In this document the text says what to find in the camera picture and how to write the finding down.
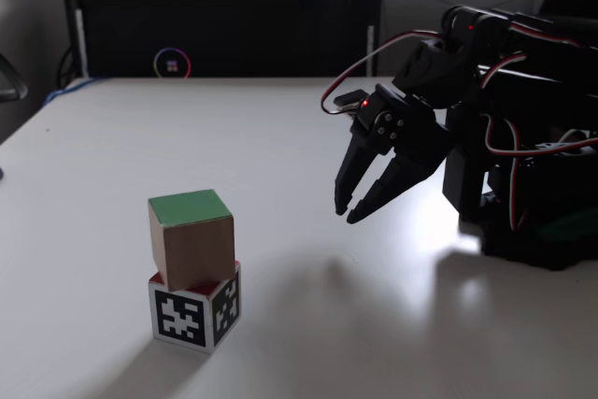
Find wooden cube with red face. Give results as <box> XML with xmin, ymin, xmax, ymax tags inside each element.
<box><xmin>148</xmin><ymin>259</ymin><xmax>243</xmax><ymax>354</ymax></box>

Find wooden cube with green face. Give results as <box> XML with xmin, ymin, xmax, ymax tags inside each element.
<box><xmin>148</xmin><ymin>189</ymin><xmax>236</xmax><ymax>292</ymax></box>

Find black chair armrest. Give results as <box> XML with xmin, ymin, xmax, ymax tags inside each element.
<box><xmin>0</xmin><ymin>52</ymin><xmax>29</xmax><ymax>104</ymax></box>

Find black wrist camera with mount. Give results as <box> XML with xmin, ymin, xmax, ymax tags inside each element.
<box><xmin>333</xmin><ymin>89</ymin><xmax>371</xmax><ymax>116</ymax></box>

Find blue cable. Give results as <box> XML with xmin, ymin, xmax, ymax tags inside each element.
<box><xmin>43</xmin><ymin>75</ymin><xmax>109</xmax><ymax>107</ymax></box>

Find red white black servo cable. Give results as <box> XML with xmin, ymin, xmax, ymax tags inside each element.
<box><xmin>320</xmin><ymin>28</ymin><xmax>450</xmax><ymax>116</ymax></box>
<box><xmin>482</xmin><ymin>112</ymin><xmax>533</xmax><ymax>233</ymax></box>
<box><xmin>475</xmin><ymin>52</ymin><xmax>533</xmax><ymax>88</ymax></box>

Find black computer case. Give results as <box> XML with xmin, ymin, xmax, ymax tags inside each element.
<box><xmin>62</xmin><ymin>0</ymin><xmax>384</xmax><ymax>79</ymax></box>

